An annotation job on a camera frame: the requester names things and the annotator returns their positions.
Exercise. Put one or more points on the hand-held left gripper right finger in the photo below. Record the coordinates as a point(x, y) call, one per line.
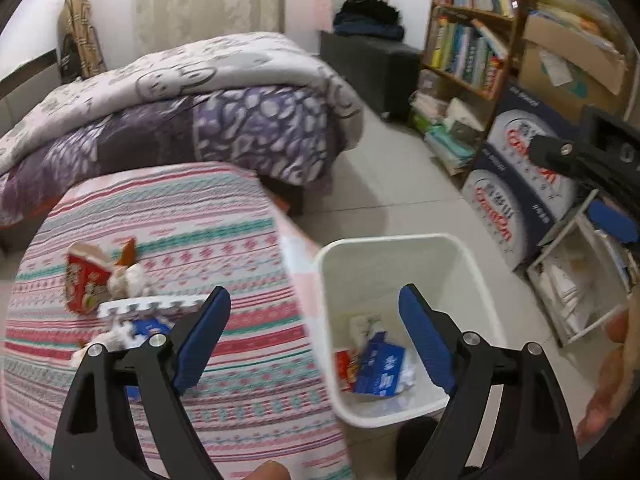
point(425, 345)

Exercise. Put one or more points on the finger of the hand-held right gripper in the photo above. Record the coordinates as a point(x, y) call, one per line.
point(612, 221)
point(555, 154)

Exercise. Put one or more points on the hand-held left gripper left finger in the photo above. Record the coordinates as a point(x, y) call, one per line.
point(202, 340)

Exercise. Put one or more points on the white plastic trash bin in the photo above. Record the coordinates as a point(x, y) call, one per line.
point(450, 280)

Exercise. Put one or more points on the orange peel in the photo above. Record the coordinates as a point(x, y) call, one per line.
point(128, 252)

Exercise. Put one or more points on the red instant noodle cup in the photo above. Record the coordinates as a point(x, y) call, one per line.
point(87, 280)

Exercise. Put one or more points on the blue printed carton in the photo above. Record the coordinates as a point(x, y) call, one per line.
point(505, 210)
point(525, 130)

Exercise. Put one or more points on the blue carton packet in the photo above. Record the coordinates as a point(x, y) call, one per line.
point(380, 365)

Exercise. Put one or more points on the small blue packet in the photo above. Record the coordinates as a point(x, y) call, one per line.
point(152, 326)

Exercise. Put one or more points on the white foam puzzle mat piece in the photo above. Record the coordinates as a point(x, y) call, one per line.
point(150, 306)

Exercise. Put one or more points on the white tissue wad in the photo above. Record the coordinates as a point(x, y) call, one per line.
point(364, 330)

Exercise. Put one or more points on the red snack wrapper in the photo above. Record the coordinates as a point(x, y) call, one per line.
point(347, 370)

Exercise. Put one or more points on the crumpled white paper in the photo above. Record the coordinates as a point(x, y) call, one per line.
point(112, 337)

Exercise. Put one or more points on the crumpled white tissue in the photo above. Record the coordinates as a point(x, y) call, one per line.
point(127, 280)

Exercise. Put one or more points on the tissue box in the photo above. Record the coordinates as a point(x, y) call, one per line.
point(462, 122)

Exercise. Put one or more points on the pink striped patterned tablecloth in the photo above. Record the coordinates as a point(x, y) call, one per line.
point(225, 240)

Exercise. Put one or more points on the brown cardboard box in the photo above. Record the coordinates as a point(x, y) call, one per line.
point(565, 45)

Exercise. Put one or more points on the stack of flat books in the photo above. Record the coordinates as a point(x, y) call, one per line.
point(445, 140)

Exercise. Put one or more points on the wooden bookshelf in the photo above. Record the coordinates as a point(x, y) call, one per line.
point(517, 35)

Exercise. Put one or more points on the row of thick colourful books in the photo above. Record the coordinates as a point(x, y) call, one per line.
point(465, 57)

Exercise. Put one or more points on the black storage bench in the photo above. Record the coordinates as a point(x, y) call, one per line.
point(370, 75)

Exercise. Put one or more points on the purple patterned blanket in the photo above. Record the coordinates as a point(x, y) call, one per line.
point(240, 125)

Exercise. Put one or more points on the pile of dark clothes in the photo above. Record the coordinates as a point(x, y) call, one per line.
point(370, 15)

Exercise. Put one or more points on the white cartoon printed blanket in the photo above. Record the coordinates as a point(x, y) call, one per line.
point(175, 75)

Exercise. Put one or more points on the grey bed headboard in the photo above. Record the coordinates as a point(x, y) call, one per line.
point(30, 80)

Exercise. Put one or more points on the cream lace curtain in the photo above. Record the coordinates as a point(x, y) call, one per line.
point(210, 0)

